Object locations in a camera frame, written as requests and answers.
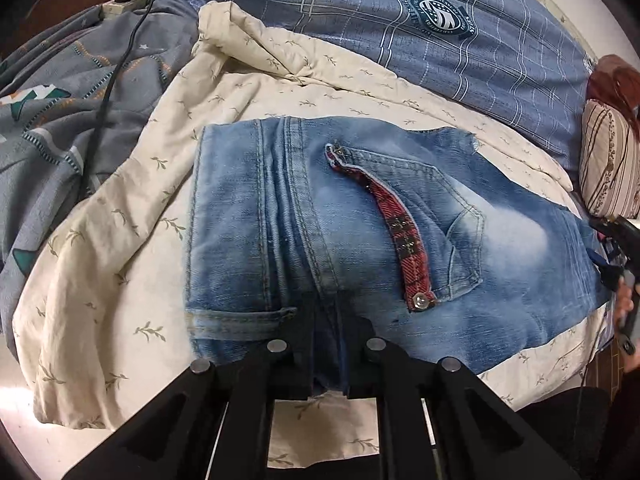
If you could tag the person's right hand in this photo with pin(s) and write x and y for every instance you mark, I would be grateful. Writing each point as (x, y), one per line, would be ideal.
(625, 300)

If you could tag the brown cloth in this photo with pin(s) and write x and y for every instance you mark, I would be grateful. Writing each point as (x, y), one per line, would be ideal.
(615, 80)

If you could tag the striped beige pillow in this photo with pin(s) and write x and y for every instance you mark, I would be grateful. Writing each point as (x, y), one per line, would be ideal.
(610, 160)

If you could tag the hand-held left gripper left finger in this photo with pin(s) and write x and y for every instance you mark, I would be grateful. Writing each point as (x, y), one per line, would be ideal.
(300, 370)

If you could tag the cream leaf-print blanket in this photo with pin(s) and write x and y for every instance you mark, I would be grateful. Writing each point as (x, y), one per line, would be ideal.
(125, 260)

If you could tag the grey patterned bed sheet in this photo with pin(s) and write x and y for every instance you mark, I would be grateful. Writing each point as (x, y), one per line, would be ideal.
(50, 160)

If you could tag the blue denim pants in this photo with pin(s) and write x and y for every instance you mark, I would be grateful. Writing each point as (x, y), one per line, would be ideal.
(350, 260)

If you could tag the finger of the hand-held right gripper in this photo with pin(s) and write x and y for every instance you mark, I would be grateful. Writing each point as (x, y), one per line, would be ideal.
(620, 235)
(611, 274)

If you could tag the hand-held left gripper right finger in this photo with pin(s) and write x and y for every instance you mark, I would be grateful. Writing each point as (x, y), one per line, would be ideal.
(362, 370)

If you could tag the blue plaid quilt with emblem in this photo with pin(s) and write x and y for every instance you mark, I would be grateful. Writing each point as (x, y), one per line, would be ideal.
(350, 25)

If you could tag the white power strip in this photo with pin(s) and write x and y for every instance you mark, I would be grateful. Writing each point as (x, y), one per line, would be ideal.
(117, 8)

